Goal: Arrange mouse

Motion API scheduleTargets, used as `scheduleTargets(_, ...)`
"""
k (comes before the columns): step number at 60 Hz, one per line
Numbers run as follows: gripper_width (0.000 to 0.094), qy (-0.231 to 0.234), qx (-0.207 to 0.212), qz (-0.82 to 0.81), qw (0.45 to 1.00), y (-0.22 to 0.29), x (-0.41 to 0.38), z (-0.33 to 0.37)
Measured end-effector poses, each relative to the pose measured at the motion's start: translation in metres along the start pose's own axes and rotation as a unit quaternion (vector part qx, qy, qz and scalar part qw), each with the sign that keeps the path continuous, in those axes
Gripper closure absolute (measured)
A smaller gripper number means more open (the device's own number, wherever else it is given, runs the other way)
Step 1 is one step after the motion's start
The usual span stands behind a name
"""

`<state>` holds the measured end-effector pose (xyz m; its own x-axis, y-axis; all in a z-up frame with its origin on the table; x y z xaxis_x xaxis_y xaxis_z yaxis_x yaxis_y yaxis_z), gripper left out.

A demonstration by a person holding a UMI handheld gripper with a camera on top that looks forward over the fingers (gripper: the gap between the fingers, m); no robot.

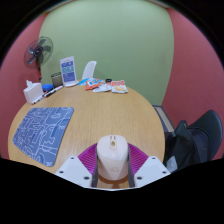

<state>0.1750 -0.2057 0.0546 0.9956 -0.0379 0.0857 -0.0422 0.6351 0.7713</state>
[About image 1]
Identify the pale pink computer mouse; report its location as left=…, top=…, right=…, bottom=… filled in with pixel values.
left=96, top=134, right=130, bottom=182

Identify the black whiteboard marker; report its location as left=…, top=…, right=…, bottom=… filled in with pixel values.
left=44, top=85, right=64, bottom=98
left=32, top=94, right=46, bottom=105

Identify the blue whiteboard eraser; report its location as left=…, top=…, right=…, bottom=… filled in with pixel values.
left=41, top=83, right=54, bottom=92

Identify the blue patterned mouse pad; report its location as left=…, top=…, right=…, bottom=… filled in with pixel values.
left=12, top=106, right=75, bottom=168

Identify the black office chair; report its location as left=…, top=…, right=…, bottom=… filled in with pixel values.
left=186, top=109, right=224, bottom=163

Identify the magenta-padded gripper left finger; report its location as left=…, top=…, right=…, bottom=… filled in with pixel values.
left=54, top=143, right=100, bottom=189

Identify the acrylic sign stand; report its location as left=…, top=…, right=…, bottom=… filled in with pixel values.
left=59, top=55, right=79, bottom=88

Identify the grey standing fan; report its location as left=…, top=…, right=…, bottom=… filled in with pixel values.
left=23, top=35, right=54, bottom=81

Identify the white plastic chair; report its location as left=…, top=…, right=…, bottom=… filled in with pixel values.
left=81, top=60, right=98, bottom=81

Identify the blue snack packet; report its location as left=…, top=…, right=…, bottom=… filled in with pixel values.
left=78, top=77, right=90, bottom=86

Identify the black bag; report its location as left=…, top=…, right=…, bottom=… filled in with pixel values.
left=163, top=119, right=202, bottom=173

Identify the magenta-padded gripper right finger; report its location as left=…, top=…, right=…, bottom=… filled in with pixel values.
left=127, top=143, right=172, bottom=189

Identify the orange and white snack packet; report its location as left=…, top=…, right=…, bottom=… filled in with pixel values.
left=110, top=79, right=129, bottom=94

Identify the white tissue box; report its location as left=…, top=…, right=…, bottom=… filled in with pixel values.
left=22, top=79, right=45, bottom=105

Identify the dark mesh pen cup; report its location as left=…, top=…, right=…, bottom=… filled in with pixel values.
left=50, top=71, right=64, bottom=88

